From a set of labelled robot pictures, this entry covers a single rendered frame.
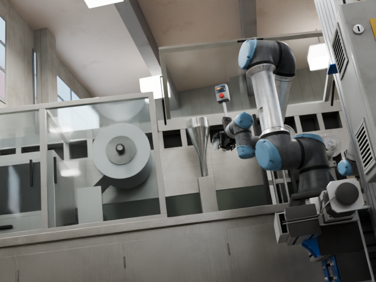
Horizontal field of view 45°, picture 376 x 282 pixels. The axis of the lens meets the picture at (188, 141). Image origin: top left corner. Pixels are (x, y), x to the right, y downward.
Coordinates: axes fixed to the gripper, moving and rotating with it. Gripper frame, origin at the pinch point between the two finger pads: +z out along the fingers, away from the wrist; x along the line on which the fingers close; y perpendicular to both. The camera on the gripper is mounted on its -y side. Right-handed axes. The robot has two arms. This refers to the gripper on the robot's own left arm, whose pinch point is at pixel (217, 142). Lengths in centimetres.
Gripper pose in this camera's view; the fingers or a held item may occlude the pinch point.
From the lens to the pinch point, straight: 229.2
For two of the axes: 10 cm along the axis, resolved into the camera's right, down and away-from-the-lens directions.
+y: 0.0, 9.3, -3.7
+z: -2.8, 3.5, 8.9
